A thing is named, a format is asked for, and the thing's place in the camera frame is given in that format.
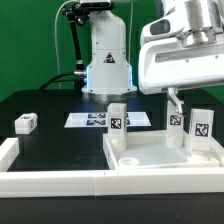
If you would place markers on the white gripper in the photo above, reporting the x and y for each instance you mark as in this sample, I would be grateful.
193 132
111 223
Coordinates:
166 65

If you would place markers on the white square table top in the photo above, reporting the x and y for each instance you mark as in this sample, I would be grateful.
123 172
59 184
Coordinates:
148 150

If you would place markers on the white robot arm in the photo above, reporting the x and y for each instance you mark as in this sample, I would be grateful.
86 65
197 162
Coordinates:
109 73

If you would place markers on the white marker sheet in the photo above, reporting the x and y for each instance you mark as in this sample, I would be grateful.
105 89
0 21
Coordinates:
99 119

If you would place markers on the white U-shaped fence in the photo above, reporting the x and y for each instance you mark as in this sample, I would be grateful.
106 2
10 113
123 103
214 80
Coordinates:
102 183

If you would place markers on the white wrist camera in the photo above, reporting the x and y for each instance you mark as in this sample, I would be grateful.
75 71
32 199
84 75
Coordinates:
163 28

